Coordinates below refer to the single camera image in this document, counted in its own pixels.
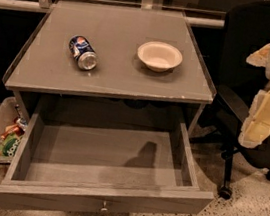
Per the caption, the blue pepsi can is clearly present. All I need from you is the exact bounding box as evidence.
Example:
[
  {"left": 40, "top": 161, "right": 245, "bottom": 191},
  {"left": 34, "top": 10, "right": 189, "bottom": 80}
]
[{"left": 68, "top": 35, "right": 98, "bottom": 71}]

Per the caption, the grey cabinet with top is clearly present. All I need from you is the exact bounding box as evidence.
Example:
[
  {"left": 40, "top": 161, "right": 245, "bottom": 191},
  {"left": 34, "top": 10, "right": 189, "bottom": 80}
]
[{"left": 0, "top": 0, "right": 229, "bottom": 149}]

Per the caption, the small metal drawer knob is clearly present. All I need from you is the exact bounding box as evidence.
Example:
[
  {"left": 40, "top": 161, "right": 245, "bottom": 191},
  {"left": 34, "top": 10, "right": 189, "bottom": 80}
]
[{"left": 100, "top": 200, "right": 109, "bottom": 213}]

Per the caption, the open grey top drawer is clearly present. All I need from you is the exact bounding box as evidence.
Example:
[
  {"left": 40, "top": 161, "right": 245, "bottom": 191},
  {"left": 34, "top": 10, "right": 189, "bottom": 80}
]
[{"left": 0, "top": 110, "right": 214, "bottom": 214}]

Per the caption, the black office chair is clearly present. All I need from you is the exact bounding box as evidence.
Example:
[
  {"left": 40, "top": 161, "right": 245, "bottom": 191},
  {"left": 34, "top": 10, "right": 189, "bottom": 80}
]
[{"left": 190, "top": 0, "right": 270, "bottom": 200}]

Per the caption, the white paper bowl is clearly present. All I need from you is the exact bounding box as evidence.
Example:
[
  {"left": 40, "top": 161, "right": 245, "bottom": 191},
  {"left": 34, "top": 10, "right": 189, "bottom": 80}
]
[{"left": 137, "top": 41, "right": 183, "bottom": 73}]

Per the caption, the orange snack bag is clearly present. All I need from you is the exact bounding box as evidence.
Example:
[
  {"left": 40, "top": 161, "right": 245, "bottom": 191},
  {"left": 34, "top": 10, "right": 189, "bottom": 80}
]
[{"left": 1, "top": 124, "right": 24, "bottom": 139}]

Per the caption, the green snack bag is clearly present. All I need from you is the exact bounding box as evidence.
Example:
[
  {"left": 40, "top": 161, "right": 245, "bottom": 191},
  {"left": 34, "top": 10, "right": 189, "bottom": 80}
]
[{"left": 0, "top": 133, "right": 21, "bottom": 157}]

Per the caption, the grey metal rail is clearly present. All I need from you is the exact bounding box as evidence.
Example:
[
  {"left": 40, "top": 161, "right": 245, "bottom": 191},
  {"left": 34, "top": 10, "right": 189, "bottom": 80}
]
[{"left": 0, "top": 0, "right": 230, "bottom": 43}]

